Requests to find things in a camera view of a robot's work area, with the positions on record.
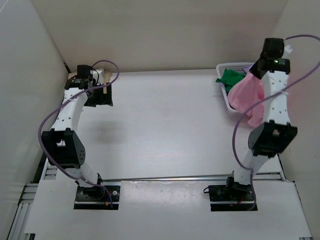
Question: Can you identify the pink t shirt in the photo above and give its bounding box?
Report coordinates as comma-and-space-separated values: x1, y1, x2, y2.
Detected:
227, 72, 265, 128

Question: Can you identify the beige t shirt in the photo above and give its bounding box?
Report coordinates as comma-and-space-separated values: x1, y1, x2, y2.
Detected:
68, 68, 113, 94

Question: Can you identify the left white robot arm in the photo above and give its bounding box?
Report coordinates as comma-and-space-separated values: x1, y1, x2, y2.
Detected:
38, 65, 113, 201

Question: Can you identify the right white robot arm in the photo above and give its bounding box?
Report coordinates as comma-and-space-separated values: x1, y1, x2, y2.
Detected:
222, 38, 298, 200

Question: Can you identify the green t shirt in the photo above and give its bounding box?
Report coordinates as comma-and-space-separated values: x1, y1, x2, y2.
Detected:
215, 68, 246, 95

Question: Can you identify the white plastic basket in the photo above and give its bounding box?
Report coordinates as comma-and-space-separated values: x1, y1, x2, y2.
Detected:
216, 62, 254, 115

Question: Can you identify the white front cover board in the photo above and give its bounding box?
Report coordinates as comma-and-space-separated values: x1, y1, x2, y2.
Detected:
25, 180, 312, 240

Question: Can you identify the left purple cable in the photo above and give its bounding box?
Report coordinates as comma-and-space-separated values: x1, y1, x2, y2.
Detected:
37, 59, 120, 210

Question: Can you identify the purple cable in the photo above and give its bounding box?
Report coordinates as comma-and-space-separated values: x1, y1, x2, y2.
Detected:
232, 34, 320, 208
37, 59, 120, 210

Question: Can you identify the aluminium frame rail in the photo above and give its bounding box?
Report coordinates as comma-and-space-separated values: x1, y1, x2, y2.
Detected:
6, 153, 58, 240

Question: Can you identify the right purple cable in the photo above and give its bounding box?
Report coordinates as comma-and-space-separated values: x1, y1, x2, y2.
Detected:
232, 34, 320, 208

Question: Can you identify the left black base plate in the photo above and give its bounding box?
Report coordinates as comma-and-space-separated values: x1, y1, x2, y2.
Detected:
75, 185, 121, 204

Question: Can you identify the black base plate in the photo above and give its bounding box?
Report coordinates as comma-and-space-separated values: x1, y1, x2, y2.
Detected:
208, 185, 254, 202
75, 185, 121, 204

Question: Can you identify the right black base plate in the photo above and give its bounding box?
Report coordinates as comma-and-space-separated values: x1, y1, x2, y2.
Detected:
208, 185, 254, 202

